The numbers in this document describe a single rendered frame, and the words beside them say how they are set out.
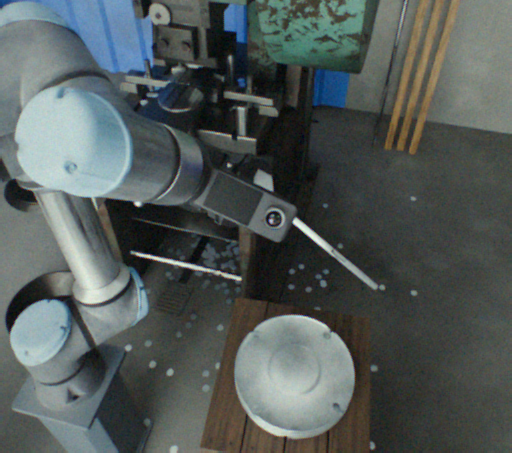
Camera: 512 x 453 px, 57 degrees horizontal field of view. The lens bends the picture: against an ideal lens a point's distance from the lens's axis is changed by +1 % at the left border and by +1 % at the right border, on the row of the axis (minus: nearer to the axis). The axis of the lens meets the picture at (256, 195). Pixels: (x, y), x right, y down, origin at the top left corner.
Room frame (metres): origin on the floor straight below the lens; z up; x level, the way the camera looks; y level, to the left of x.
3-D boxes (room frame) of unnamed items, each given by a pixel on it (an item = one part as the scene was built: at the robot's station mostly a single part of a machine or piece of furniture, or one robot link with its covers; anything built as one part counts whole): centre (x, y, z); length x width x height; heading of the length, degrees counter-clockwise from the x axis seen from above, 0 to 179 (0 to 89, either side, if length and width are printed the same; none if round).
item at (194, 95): (1.05, 0.22, 0.72); 0.25 x 0.14 x 0.14; 164
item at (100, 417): (0.47, 0.42, 0.23); 0.19 x 0.19 x 0.45; 76
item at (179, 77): (1.21, 0.17, 0.76); 0.15 x 0.09 x 0.05; 74
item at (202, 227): (1.23, 0.17, 0.31); 0.43 x 0.42 x 0.01; 74
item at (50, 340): (0.47, 0.42, 0.62); 0.13 x 0.12 x 0.14; 127
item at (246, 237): (1.28, -0.12, 0.45); 0.92 x 0.12 x 0.90; 164
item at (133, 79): (1.27, 0.33, 0.76); 0.17 x 0.06 x 0.10; 74
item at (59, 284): (0.89, 0.72, 0.04); 0.30 x 0.30 x 0.07
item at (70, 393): (0.47, 0.42, 0.50); 0.15 x 0.15 x 0.10
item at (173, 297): (1.09, 0.21, 0.14); 0.59 x 0.10 x 0.05; 164
